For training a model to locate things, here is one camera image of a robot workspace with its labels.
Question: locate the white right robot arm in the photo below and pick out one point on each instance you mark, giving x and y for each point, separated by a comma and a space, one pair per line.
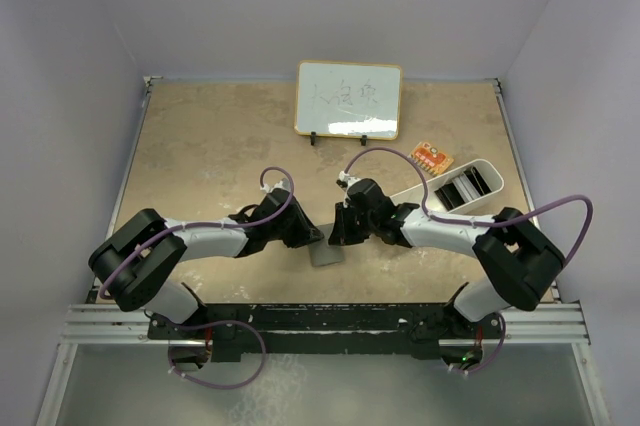
520, 263

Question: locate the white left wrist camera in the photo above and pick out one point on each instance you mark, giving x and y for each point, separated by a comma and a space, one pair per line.
282, 184

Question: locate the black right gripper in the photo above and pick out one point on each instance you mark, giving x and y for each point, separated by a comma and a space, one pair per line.
341, 235

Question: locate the small whiteboard with writing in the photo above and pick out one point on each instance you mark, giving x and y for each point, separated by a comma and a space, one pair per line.
348, 100

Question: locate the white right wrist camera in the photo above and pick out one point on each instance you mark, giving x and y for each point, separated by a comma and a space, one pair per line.
346, 180

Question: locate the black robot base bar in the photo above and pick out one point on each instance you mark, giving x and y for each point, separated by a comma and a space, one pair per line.
424, 331

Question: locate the white box with cards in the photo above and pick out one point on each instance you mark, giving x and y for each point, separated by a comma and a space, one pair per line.
464, 189

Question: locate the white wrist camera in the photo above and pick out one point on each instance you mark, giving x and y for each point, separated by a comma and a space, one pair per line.
282, 184
346, 180

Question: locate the grey card holder wallet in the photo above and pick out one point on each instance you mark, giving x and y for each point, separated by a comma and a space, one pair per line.
322, 254

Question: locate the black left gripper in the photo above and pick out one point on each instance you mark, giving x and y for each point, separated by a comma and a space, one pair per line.
305, 232

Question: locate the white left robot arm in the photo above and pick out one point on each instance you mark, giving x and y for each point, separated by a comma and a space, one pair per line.
136, 262

